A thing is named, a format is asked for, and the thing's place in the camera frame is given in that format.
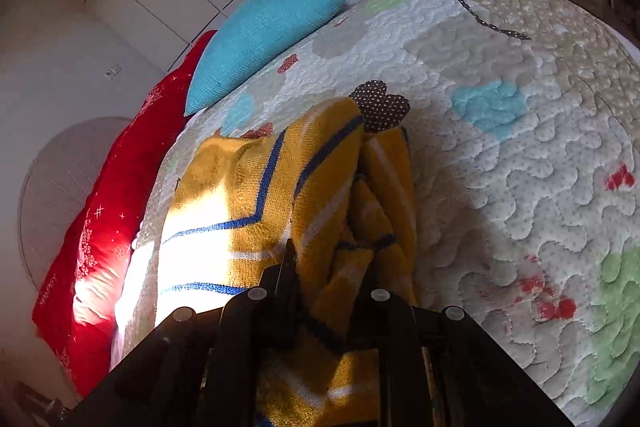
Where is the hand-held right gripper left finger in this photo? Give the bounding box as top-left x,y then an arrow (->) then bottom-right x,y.
75,238 -> 304,427

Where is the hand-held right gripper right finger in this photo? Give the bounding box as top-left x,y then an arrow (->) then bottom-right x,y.
350,257 -> 576,427

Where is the yellow striped knit sweater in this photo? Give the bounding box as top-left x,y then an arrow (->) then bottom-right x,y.
154,97 -> 420,427

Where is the red patterned pillow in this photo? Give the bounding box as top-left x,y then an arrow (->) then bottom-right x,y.
31,30 -> 218,399

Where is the patchwork quilted bedspread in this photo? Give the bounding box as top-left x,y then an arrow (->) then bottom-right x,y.
111,0 -> 640,427

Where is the turquoise knit cushion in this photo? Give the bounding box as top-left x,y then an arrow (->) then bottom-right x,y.
184,0 -> 349,117

